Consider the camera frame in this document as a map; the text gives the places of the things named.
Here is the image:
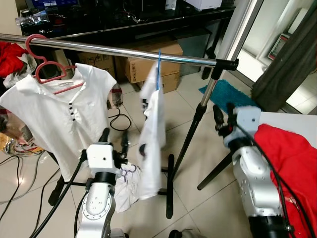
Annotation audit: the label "white blouse with dark buttons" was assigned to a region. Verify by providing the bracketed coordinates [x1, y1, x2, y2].
[0, 63, 117, 182]

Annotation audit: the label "red plastic hanger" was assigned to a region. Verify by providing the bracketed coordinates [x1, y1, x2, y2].
[25, 33, 86, 95]

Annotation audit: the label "red polo shirt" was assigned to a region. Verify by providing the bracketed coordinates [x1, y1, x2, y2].
[253, 124, 317, 238]

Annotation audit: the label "blue hanger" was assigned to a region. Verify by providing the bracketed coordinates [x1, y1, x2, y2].
[156, 50, 162, 91]

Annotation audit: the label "teal rug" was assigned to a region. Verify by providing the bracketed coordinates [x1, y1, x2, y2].
[199, 79, 259, 113]

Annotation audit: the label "cardboard box with black print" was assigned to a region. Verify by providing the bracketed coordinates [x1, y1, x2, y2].
[158, 72, 181, 94]

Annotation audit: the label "white table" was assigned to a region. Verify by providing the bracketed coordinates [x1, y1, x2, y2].
[259, 112, 317, 147]

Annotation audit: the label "grey curtain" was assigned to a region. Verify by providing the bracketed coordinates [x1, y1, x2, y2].
[252, 0, 317, 114]

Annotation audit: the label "large cardboard box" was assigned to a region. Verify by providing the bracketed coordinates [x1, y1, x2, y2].
[115, 42, 184, 84]

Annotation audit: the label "small cardboard box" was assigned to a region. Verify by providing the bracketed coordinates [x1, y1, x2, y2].
[77, 52, 117, 76]

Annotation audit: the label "chrome and black clothes rack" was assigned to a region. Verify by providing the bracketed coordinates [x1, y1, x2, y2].
[0, 33, 239, 220]

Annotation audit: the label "grey right robot foot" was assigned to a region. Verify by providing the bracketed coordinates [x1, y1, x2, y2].
[168, 229, 200, 238]

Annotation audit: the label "white box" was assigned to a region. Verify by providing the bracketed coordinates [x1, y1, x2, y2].
[184, 0, 223, 11]

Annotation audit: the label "black desk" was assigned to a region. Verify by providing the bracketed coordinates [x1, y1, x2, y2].
[15, 0, 237, 43]

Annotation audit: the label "red clothes pile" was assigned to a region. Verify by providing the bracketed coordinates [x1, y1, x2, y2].
[0, 41, 26, 78]

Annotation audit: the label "clear plastic bag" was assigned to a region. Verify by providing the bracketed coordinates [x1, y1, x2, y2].
[15, 9, 53, 28]

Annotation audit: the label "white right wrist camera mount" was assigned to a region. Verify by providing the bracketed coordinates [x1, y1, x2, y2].
[223, 106, 262, 148]

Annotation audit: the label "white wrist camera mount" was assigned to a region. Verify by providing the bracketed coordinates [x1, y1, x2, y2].
[223, 106, 262, 148]
[86, 142, 122, 174]

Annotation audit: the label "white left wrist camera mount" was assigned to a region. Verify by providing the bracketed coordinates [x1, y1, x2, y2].
[86, 142, 122, 174]

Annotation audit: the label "white red wall device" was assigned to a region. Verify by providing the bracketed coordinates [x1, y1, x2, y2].
[269, 32, 293, 60]

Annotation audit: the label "silver door frame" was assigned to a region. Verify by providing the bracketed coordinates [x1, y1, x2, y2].
[218, 0, 264, 62]

